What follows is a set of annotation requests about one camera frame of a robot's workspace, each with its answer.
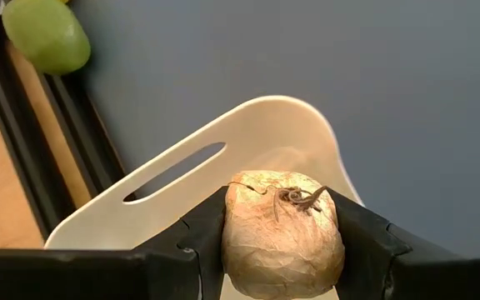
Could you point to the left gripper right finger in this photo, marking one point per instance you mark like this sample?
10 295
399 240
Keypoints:
411 279

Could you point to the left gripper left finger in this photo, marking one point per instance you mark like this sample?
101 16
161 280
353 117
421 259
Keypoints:
98 275

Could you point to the green lime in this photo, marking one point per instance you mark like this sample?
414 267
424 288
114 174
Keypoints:
46 35

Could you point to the white plastic basket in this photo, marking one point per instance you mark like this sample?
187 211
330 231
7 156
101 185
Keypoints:
265 133

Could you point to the black aluminium table frame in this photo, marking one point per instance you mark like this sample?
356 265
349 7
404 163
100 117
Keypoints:
77 137

